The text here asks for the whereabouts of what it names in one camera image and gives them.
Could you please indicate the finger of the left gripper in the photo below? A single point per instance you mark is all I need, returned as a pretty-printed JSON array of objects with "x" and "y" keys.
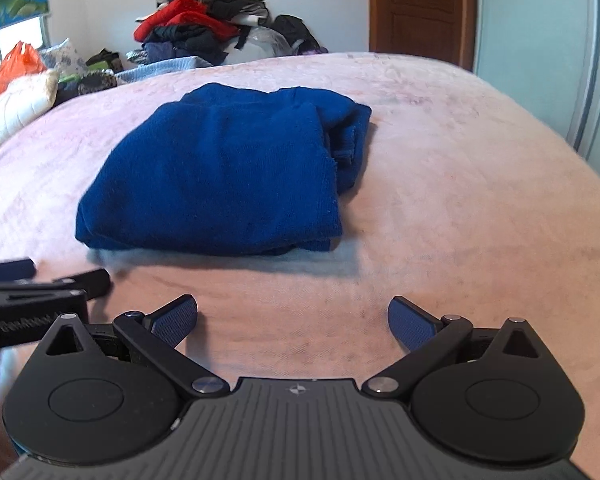
[
  {"x": 17, "y": 270},
  {"x": 95, "y": 283}
]

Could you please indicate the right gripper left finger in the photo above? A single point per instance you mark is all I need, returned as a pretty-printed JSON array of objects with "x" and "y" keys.
[{"x": 152, "y": 339}]

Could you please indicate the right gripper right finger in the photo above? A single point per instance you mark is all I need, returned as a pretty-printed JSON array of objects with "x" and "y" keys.
[{"x": 431, "y": 343}]

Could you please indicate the blue knit sweater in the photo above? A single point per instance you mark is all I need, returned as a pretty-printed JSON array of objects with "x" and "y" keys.
[{"x": 231, "y": 172}]

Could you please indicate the dark clothes pile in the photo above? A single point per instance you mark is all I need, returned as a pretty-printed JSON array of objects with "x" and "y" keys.
[{"x": 261, "y": 35}]

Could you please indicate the pink floral bed blanket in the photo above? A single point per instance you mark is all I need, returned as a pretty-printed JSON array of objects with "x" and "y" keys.
[{"x": 467, "y": 204}]

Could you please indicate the white quilted jacket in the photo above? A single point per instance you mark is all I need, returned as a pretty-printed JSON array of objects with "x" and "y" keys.
[{"x": 26, "y": 98}]

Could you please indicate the leopard print fuzzy hat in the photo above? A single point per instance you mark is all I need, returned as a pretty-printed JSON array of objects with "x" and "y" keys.
[{"x": 95, "y": 82}]

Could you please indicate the orange plastic bag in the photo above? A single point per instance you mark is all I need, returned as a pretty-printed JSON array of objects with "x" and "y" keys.
[{"x": 22, "y": 60}]

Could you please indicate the light blue knit garment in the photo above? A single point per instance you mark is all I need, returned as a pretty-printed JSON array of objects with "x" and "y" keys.
[{"x": 172, "y": 65}]

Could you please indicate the red garment on pile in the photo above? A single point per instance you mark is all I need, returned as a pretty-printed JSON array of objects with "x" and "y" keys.
[{"x": 185, "y": 12}]

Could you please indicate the brown wooden door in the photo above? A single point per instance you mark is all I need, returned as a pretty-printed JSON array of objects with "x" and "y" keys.
[{"x": 441, "y": 29}]

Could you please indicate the wardrobe sliding door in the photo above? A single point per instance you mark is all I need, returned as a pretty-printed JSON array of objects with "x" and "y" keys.
[{"x": 545, "y": 55}]

